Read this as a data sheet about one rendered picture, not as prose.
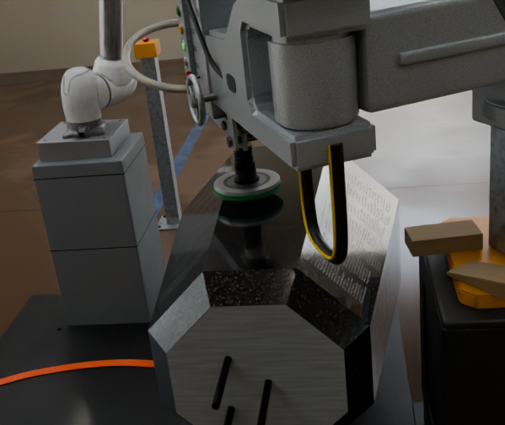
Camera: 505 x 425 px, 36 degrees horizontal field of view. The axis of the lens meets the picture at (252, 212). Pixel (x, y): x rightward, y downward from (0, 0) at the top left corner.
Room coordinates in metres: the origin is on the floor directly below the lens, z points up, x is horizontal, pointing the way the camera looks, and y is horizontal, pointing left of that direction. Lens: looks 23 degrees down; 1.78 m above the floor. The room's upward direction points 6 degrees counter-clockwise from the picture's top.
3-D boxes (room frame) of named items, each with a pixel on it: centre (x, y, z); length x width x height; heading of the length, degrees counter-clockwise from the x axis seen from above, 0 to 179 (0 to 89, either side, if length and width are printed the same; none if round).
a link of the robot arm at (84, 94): (3.28, 0.67, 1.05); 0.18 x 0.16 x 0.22; 144
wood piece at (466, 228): (1.97, -0.54, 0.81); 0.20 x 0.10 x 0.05; 90
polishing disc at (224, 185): (2.30, 0.01, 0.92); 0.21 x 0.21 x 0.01
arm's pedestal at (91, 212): (3.27, 0.68, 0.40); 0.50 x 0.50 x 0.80; 82
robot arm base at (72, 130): (3.25, 0.68, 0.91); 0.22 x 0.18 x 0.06; 2
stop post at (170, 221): (4.20, 0.46, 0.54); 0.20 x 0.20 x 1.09; 82
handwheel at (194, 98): (2.15, 0.09, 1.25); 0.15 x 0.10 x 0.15; 15
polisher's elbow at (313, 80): (1.67, -0.17, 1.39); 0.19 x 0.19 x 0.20
